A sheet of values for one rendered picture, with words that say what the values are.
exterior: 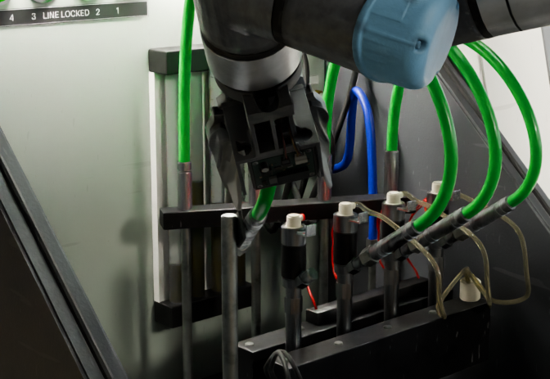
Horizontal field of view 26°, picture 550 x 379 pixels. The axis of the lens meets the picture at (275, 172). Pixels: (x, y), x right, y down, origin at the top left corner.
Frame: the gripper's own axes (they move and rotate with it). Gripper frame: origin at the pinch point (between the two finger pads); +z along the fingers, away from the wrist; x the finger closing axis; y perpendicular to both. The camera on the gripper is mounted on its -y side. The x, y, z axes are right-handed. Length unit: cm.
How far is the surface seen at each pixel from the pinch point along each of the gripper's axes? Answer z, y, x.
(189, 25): 12.4, -30.5, -4.9
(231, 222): 6.4, 0.3, -5.2
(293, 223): 19.4, -5.5, 1.2
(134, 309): 43.6, -12.8, -20.6
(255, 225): 5.4, 1.9, -3.0
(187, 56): 15.9, -29.0, -5.9
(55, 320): -1.7, 10.6, -21.9
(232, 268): 9.8, 3.5, -6.2
